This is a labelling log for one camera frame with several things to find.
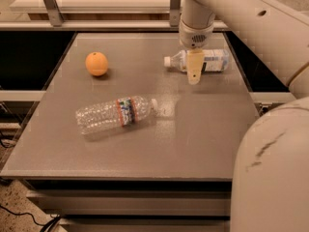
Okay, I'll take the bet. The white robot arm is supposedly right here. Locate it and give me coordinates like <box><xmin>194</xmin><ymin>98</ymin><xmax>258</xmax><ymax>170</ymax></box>
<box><xmin>182</xmin><ymin>0</ymin><xmax>309</xmax><ymax>232</ymax></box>

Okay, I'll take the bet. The metal frame rail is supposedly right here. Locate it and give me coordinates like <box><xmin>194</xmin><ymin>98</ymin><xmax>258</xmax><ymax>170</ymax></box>
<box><xmin>0</xmin><ymin>0</ymin><xmax>271</xmax><ymax>31</ymax></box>

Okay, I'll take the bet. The grey table drawer unit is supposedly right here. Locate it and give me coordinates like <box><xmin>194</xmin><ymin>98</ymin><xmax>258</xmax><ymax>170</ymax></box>
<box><xmin>27</xmin><ymin>181</ymin><xmax>232</xmax><ymax>232</ymax></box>

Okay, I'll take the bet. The black floor cable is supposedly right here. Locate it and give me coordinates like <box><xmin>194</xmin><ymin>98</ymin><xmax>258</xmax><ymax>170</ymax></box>
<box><xmin>0</xmin><ymin>203</ymin><xmax>62</xmax><ymax>232</ymax></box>

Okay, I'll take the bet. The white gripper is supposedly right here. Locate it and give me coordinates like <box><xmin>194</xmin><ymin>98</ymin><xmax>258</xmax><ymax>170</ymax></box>
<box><xmin>179</xmin><ymin>22</ymin><xmax>213</xmax><ymax>85</ymax></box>

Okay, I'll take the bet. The clear crinkled water bottle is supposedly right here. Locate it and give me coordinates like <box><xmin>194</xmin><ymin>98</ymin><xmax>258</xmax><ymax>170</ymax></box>
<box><xmin>75</xmin><ymin>96</ymin><xmax>158</xmax><ymax>135</ymax></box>

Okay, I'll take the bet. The orange fruit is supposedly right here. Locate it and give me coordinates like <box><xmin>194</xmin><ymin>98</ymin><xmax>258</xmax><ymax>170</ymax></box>
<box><xmin>85</xmin><ymin>52</ymin><xmax>108</xmax><ymax>76</ymax></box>

